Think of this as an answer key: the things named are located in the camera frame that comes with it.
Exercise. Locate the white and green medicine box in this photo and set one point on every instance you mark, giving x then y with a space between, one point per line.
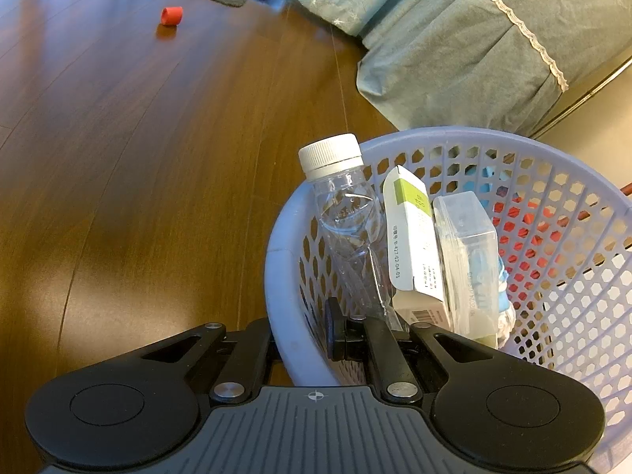
410 237

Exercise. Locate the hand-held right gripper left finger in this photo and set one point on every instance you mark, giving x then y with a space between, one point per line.
256 350

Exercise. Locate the white paper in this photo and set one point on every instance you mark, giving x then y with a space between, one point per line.
504 326

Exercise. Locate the blue dustpan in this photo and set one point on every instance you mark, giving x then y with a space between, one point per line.
489 172

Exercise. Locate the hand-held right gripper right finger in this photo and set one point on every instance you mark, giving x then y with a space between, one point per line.
335 331

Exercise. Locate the clear plastic water bottle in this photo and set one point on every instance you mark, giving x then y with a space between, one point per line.
331 155

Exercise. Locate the lavender plastic mesh basket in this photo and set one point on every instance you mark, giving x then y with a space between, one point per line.
284 276

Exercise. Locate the red paper roll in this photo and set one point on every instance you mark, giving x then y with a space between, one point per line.
170 16

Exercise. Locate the clear plastic box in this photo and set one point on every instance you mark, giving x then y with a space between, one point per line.
464 237

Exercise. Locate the grey-green curtain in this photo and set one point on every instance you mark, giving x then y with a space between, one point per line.
444 34

